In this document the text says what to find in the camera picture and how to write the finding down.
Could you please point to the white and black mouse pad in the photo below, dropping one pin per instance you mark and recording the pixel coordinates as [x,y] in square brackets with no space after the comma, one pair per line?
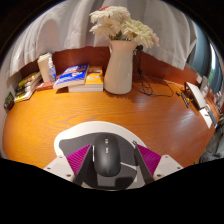
[90,128]

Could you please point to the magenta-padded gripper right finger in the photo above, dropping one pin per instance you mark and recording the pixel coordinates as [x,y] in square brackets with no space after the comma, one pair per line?
[149,159]

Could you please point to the white curtain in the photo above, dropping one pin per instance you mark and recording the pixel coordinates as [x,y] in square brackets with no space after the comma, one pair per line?
[60,23]

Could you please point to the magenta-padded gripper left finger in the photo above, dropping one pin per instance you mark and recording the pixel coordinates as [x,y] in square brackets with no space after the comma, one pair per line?
[78,159]

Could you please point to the red flat notebook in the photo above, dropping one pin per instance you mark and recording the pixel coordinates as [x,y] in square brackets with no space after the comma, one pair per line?
[45,86]

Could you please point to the white cylindrical container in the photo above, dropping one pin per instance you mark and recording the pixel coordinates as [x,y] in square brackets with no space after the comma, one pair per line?
[43,66]

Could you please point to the white ceramic vase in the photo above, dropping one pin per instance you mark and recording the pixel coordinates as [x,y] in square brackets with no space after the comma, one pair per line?
[120,70]

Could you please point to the white flat device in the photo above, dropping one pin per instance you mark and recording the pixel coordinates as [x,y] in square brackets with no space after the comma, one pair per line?
[196,95]

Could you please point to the yellow and white book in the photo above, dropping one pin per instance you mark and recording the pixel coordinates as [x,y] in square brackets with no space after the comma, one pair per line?
[25,95]

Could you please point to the clear spray bottle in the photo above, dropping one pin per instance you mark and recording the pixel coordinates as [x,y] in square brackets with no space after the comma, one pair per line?
[52,71]

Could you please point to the dark grey computer mouse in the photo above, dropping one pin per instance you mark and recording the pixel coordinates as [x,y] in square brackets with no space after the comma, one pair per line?
[106,155]

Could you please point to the white flower bouquet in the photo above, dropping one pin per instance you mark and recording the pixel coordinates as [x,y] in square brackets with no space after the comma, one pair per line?
[126,26]

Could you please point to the dark green mug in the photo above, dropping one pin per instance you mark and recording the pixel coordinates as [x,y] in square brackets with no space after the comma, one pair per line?
[8,101]

